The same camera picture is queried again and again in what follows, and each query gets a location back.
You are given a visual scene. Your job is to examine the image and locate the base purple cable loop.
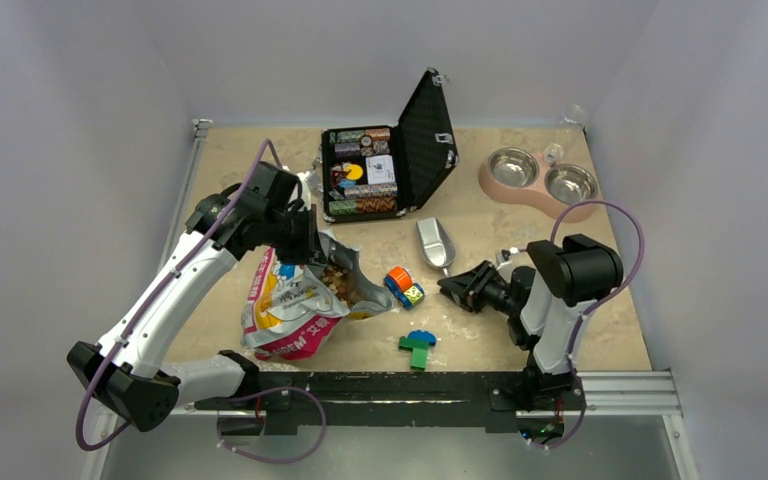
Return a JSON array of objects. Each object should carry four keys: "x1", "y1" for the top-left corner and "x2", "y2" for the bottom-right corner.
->
[{"x1": 216, "y1": 384, "x2": 329, "y2": 465}]

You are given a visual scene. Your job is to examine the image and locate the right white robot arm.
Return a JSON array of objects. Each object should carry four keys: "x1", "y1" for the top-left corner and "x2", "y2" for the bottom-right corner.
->
[{"x1": 438, "y1": 234, "x2": 624, "y2": 407}]

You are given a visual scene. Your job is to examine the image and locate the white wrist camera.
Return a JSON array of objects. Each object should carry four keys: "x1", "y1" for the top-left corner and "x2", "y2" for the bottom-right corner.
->
[
  {"x1": 496, "y1": 247, "x2": 533, "y2": 266},
  {"x1": 296, "y1": 170, "x2": 322, "y2": 207}
]

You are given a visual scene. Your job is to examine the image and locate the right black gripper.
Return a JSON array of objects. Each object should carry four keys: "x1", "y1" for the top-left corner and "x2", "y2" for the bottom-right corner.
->
[{"x1": 437, "y1": 258, "x2": 519, "y2": 316}]

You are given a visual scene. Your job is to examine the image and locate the black poker chip case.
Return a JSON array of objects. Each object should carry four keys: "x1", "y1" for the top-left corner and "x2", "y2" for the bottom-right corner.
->
[{"x1": 320, "y1": 68, "x2": 460, "y2": 224}]

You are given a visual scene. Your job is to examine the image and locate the green toy brick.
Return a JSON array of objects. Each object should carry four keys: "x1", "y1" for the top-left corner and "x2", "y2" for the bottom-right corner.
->
[{"x1": 398, "y1": 336, "x2": 431, "y2": 371}]

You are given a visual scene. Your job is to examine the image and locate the clear water bottle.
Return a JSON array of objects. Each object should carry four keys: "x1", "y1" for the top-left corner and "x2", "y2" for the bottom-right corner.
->
[{"x1": 542, "y1": 104, "x2": 588, "y2": 165}]

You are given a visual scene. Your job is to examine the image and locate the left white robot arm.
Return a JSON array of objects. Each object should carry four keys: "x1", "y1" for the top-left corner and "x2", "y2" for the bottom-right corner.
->
[{"x1": 67, "y1": 162, "x2": 324, "y2": 432}]

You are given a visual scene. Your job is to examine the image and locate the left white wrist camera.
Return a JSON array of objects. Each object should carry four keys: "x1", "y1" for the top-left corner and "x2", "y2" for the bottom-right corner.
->
[{"x1": 296, "y1": 170, "x2": 322, "y2": 207}]

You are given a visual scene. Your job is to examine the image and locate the colourful pet food bag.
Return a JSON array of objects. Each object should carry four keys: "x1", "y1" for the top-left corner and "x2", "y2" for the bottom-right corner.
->
[{"x1": 241, "y1": 229, "x2": 396, "y2": 360}]

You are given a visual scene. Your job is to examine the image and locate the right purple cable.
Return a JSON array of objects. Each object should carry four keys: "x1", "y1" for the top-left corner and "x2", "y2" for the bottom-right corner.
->
[{"x1": 549, "y1": 199, "x2": 646, "y2": 319}]

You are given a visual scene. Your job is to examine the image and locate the aluminium frame rail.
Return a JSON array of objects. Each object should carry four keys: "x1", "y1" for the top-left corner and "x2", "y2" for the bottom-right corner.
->
[{"x1": 580, "y1": 371, "x2": 681, "y2": 416}]

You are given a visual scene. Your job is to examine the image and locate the metal food scoop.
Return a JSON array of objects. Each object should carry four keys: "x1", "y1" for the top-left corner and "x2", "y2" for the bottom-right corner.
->
[{"x1": 416, "y1": 217, "x2": 456, "y2": 277}]

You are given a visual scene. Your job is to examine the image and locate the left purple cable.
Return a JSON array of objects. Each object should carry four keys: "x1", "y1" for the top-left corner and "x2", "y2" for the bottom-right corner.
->
[{"x1": 75, "y1": 139, "x2": 286, "y2": 453}]

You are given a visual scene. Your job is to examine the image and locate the blue toy brick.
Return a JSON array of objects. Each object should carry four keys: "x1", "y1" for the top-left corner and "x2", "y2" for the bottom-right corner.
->
[{"x1": 407, "y1": 330, "x2": 437, "y2": 346}]

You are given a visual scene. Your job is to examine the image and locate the pink double pet bowl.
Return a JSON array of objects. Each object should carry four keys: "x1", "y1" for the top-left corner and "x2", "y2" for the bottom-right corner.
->
[{"x1": 478, "y1": 147, "x2": 599, "y2": 219}]

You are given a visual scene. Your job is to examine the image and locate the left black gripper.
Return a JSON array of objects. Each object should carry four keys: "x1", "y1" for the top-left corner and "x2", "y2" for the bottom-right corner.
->
[{"x1": 263, "y1": 203, "x2": 329, "y2": 267}]

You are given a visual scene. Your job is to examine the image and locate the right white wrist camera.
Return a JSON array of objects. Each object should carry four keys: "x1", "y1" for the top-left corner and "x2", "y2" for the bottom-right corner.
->
[{"x1": 496, "y1": 247, "x2": 533, "y2": 266}]

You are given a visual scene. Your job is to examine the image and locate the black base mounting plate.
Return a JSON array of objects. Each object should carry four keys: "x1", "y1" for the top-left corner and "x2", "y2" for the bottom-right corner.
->
[{"x1": 194, "y1": 371, "x2": 584, "y2": 435}]

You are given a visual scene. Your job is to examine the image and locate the orange blue toy car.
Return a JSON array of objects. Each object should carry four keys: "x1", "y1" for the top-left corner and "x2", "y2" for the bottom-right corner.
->
[{"x1": 383, "y1": 266, "x2": 425, "y2": 310}]

